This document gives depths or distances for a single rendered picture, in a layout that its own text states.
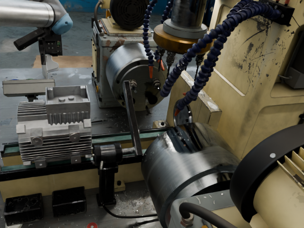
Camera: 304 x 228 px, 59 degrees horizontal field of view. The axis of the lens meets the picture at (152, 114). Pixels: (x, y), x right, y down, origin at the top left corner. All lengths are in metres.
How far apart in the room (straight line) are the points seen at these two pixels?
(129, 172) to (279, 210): 0.66
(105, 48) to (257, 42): 0.67
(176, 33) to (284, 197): 0.52
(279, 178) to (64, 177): 0.70
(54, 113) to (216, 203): 0.50
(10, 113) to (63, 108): 0.64
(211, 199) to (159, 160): 0.18
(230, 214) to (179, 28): 0.49
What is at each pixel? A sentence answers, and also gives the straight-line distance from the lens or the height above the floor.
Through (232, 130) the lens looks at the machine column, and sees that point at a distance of 0.95.
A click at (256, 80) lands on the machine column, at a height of 1.25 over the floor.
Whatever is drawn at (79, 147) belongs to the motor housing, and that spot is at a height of 1.02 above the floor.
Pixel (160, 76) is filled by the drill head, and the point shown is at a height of 1.09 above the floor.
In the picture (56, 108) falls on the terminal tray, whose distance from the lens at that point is 0.79.
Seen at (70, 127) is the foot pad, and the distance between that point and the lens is 0.81.
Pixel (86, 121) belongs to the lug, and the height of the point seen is 1.09.
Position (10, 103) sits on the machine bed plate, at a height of 0.80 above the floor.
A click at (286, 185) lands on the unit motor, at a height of 1.31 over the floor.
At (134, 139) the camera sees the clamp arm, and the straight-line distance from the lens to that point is 0.81.
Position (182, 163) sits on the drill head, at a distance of 0.61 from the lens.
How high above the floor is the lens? 1.56
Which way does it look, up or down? 34 degrees down
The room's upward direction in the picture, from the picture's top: 8 degrees clockwise
